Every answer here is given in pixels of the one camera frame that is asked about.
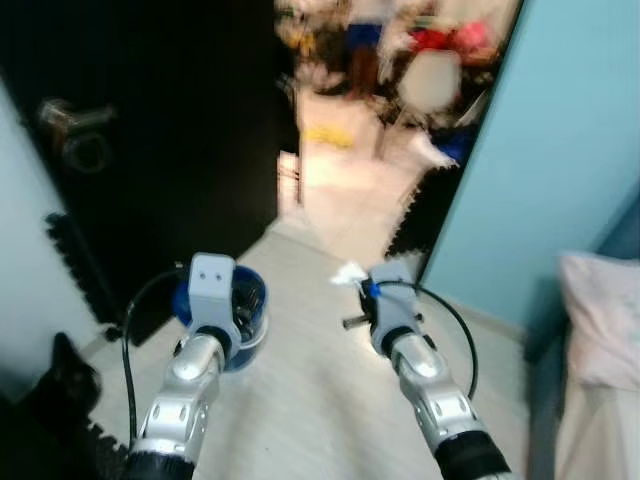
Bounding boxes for red cloth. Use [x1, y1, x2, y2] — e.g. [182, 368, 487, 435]
[410, 28, 456, 53]

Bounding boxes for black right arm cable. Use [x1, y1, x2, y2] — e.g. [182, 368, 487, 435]
[375, 280, 479, 401]

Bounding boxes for white wrapper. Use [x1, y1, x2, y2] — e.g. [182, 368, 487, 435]
[332, 262, 369, 289]

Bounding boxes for blue clothes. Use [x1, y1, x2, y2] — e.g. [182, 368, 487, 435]
[438, 128, 473, 166]

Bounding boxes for pink bag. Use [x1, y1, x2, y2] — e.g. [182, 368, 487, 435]
[455, 22, 496, 56]

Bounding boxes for blue plastic bucket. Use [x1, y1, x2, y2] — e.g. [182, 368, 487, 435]
[172, 262, 271, 373]

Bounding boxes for person in white shirt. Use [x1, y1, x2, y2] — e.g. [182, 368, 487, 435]
[340, 0, 396, 99]

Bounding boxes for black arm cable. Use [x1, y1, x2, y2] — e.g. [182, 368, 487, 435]
[375, 280, 479, 401]
[120, 262, 193, 446]

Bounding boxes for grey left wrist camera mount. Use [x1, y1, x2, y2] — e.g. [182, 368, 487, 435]
[187, 253, 241, 341]

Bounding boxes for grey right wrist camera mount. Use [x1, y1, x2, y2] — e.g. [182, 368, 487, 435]
[365, 263, 421, 346]

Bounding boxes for beige sheeted mattress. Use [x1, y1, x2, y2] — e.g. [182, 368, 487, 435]
[552, 380, 640, 480]

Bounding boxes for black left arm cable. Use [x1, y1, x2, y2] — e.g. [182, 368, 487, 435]
[120, 262, 193, 446]

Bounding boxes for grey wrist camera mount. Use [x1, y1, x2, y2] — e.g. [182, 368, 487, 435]
[365, 263, 421, 346]
[187, 253, 241, 341]

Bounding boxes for yellow floor rag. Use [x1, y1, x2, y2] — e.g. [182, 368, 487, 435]
[305, 122, 356, 151]

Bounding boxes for black door frame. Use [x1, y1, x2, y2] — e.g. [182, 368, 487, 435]
[415, 0, 531, 286]

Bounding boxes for black door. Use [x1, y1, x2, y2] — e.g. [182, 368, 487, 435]
[0, 0, 291, 341]

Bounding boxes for silver door handle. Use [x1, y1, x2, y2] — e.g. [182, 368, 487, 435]
[38, 98, 119, 136]

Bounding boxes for square door lock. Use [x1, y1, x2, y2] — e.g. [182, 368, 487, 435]
[62, 130, 111, 176]

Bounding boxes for pink patterned pillow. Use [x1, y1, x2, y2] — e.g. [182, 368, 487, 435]
[557, 252, 640, 393]

